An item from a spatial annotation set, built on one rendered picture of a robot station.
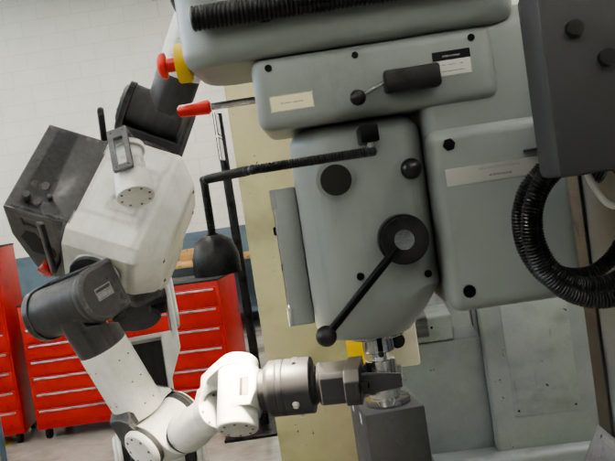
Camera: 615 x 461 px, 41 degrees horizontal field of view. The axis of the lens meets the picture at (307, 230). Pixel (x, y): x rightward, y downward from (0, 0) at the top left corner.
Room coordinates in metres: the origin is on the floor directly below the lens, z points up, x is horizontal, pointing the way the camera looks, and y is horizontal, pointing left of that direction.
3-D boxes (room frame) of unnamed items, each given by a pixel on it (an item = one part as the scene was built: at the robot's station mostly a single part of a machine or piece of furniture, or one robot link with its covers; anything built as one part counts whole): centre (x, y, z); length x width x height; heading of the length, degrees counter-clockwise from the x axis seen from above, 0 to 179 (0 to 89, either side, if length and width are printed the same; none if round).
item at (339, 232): (1.25, -0.09, 1.47); 0.21 x 0.19 x 0.32; 179
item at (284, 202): (1.25, 0.03, 1.45); 0.04 x 0.04 x 0.21; 89
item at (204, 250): (1.24, 0.14, 1.47); 0.07 x 0.07 x 0.06
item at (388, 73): (1.11, -0.14, 1.66); 0.12 x 0.04 x 0.04; 89
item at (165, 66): (1.25, 0.17, 1.76); 0.04 x 0.03 x 0.04; 179
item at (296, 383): (1.26, 0.01, 1.24); 0.13 x 0.12 x 0.10; 172
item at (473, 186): (1.24, -0.28, 1.47); 0.24 x 0.19 x 0.26; 179
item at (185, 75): (1.25, 0.15, 1.76); 0.06 x 0.02 x 0.06; 179
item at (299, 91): (1.25, -0.12, 1.68); 0.34 x 0.24 x 0.10; 89
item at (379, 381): (1.22, -0.08, 1.24); 0.06 x 0.02 x 0.03; 82
